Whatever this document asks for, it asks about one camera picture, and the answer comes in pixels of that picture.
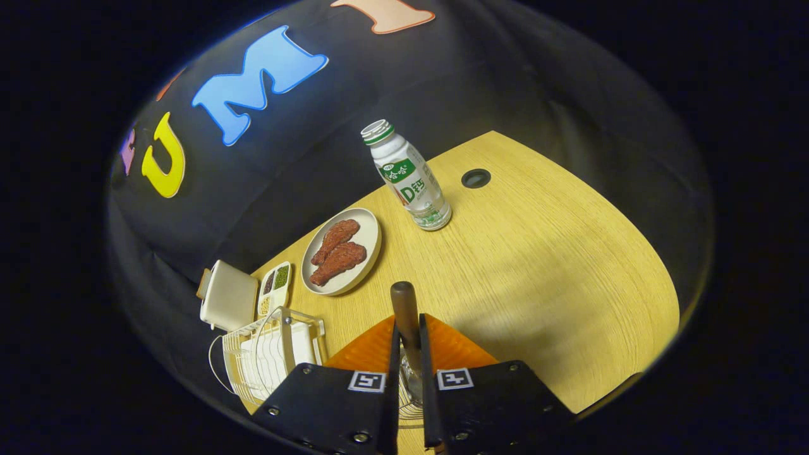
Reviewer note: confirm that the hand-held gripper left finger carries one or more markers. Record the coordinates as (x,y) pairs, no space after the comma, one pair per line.
(392,392)

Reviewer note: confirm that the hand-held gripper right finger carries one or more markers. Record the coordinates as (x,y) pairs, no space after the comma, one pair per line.
(428,392)

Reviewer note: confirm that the beige round plate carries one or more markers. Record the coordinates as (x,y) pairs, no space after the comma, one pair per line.
(370,237)

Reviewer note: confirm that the red meat slice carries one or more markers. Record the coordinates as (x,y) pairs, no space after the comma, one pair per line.
(341,260)
(335,239)

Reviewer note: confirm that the pile of white rice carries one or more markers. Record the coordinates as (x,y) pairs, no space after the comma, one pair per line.
(277,299)

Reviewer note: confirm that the pile of yellow soybeans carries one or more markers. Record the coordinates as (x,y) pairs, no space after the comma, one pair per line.
(265,305)

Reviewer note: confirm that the white compartment tray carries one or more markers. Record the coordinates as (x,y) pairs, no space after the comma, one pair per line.
(273,292)

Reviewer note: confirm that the pile of green beans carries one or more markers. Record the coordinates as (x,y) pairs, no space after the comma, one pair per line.
(282,277)

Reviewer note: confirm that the pile of dark red beans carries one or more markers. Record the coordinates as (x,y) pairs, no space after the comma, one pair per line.
(268,282)

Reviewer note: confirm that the cream white toaster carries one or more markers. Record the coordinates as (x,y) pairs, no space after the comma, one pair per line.
(229,297)

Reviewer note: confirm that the white green drink bottle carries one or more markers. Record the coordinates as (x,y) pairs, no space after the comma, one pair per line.
(411,180)

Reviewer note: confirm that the brown bread slice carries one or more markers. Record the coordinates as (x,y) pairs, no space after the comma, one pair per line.
(203,284)

